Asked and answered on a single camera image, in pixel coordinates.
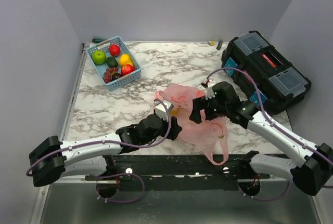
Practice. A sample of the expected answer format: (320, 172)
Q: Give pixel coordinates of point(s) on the purple fake grape bunch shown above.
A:
(107, 77)

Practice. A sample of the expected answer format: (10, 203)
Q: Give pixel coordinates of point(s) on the red fake strawberry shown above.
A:
(114, 50)

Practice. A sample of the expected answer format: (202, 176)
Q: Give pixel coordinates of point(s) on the red fake apple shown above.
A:
(127, 69)

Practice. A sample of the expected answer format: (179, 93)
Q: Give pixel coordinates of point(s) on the blue plastic basket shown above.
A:
(104, 46)

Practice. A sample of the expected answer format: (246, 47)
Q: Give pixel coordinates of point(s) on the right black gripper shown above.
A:
(199, 103)

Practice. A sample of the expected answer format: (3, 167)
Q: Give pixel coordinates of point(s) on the dark green fake avocado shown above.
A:
(111, 62)

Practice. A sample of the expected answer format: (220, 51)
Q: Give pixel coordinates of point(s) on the yellow fake pear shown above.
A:
(125, 59)

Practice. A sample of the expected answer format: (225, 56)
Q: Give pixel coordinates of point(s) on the green screwdriver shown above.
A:
(97, 40)

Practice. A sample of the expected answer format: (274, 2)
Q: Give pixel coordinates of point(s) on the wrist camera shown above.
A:
(206, 83)
(163, 110)

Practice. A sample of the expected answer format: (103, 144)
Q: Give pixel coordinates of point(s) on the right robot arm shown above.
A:
(308, 165)

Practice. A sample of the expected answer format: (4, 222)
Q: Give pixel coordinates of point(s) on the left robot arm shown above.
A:
(53, 159)

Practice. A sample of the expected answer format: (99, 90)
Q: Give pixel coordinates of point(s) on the small yellow black object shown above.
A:
(216, 44)

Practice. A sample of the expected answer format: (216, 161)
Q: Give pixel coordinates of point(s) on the black toolbox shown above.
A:
(264, 74)

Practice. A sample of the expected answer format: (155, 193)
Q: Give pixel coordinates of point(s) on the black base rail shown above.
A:
(182, 173)

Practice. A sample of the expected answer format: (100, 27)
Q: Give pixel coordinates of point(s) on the green fake fruit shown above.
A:
(99, 57)

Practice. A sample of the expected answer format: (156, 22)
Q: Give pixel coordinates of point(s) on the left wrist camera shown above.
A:
(163, 110)

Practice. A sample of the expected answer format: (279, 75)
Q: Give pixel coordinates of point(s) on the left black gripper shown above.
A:
(175, 129)

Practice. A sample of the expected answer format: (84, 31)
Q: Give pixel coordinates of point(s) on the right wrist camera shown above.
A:
(206, 83)

